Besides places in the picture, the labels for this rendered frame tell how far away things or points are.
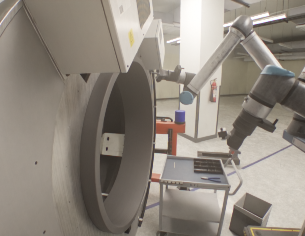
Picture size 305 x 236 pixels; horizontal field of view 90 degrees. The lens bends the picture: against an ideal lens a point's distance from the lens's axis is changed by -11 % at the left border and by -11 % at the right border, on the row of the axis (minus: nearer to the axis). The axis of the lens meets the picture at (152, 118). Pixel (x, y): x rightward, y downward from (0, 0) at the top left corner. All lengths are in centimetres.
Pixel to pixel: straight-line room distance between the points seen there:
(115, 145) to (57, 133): 95
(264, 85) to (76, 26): 53
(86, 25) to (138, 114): 95
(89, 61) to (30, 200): 30
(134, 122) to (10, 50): 102
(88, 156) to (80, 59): 26
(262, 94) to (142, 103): 79
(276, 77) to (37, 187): 67
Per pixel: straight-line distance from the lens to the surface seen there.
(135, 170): 122
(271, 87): 61
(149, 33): 100
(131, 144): 128
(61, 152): 45
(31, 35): 39
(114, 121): 144
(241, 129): 64
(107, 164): 144
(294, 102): 62
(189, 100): 110
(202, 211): 176
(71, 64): 40
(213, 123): 434
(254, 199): 210
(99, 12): 32
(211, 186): 144
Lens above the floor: 147
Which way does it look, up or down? 13 degrees down
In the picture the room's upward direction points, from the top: straight up
